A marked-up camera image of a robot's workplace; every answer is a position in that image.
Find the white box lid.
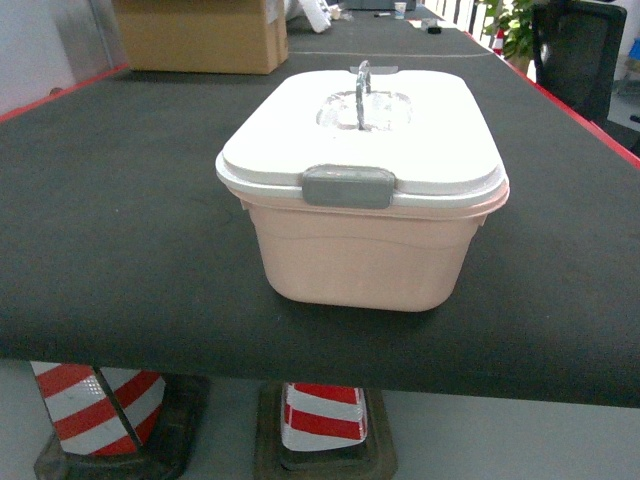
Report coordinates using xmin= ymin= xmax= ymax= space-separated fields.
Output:
xmin=215 ymin=70 xmax=509 ymax=209

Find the grey lid handle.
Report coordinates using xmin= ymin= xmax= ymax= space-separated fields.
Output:
xmin=355 ymin=60 xmax=371 ymax=131

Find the grey box latch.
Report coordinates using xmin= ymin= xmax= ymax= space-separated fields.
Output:
xmin=301 ymin=164 xmax=396 ymax=209

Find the pink plastic storage box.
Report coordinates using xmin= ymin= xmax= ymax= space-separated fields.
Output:
xmin=233 ymin=186 xmax=510 ymax=312

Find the brown cardboard box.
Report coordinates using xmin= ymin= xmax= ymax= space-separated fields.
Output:
xmin=112 ymin=1 xmax=289 ymax=75

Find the red white traffic cone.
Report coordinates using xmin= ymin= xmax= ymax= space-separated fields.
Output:
xmin=253 ymin=382 xmax=398 ymax=479

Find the black table mat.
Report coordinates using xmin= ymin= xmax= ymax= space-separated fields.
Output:
xmin=1 ymin=12 xmax=639 ymax=408

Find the red white cone left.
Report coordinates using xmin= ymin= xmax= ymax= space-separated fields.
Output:
xmin=30 ymin=361 xmax=210 ymax=479

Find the green potted plant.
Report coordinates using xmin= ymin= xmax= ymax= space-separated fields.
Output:
xmin=477 ymin=0 xmax=534 ymax=60

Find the black chair behind table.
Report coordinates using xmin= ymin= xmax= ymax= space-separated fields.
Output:
xmin=531 ymin=1 xmax=627 ymax=123

